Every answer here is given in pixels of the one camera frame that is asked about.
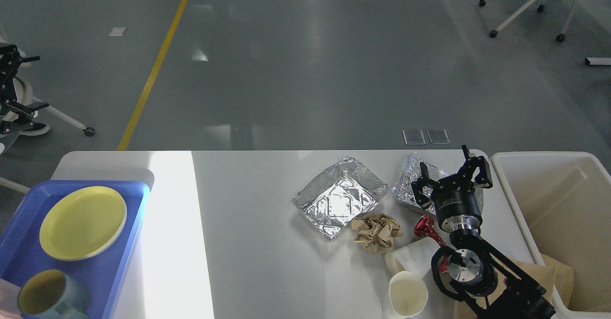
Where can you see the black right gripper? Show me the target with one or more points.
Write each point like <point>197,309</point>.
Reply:
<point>454,197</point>

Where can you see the brown paper bag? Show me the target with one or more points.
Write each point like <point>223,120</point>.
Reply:
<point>553,274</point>

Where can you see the yellow translucent plate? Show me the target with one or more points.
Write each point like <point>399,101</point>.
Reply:
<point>83,224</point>

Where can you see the grey-blue mug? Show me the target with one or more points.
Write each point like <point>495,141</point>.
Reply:
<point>53,294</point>

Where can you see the pink mug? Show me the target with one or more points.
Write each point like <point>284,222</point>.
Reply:
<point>8,300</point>

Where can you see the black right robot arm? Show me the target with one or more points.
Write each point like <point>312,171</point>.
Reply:
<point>466,267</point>

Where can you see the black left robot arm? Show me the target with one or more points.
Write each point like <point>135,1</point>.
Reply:
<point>16,114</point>

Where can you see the red crumpled wrapper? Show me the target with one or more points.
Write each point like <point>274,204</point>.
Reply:
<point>425,228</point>

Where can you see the right floor socket cover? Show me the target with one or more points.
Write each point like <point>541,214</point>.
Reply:
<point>438,136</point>

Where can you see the floor socket cover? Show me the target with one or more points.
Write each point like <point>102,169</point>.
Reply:
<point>438,136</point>
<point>414,137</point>

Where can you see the left floor socket cover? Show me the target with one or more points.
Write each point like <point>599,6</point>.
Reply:
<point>414,137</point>

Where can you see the lying white paper cup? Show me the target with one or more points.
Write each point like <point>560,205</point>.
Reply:
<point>414,258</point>

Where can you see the crumpled brown paper ball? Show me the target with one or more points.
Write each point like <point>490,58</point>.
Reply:
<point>376,232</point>

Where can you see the white plastic waste bin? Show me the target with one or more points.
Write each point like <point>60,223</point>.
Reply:
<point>562,203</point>

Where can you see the upright white paper cup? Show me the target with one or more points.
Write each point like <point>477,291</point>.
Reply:
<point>406,296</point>

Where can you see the square aluminium foil tray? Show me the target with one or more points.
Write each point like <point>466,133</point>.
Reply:
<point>337,195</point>

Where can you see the white bar on floor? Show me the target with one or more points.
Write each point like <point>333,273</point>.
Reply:
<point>597,61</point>

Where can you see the blue plastic tray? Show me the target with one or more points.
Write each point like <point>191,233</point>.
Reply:
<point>21,255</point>

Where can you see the person leg with sneaker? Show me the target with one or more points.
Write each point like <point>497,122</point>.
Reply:
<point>33,129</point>

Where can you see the white office chair left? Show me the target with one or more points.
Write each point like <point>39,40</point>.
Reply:
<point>7,141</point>

